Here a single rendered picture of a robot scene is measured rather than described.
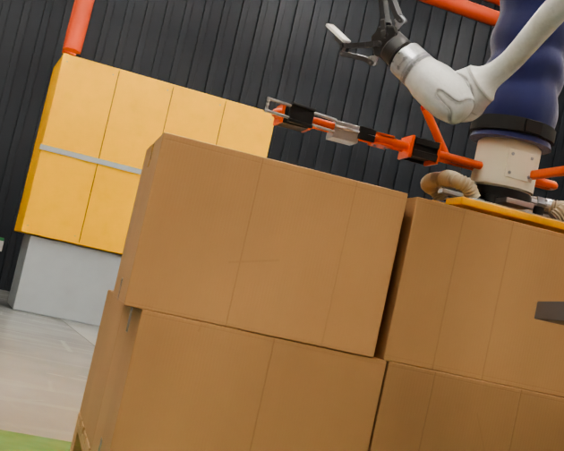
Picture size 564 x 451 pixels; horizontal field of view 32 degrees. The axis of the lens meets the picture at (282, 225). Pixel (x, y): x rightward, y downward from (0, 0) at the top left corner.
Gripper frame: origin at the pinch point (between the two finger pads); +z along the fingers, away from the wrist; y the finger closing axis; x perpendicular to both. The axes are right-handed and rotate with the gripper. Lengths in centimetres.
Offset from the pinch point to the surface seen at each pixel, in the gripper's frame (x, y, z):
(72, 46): 457, 356, 502
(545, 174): 36, 8, -55
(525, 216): 32, 18, -59
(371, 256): -7, 39, -47
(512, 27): 43.0, -12.8, -20.7
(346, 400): -14, 65, -67
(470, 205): 21, 23, -50
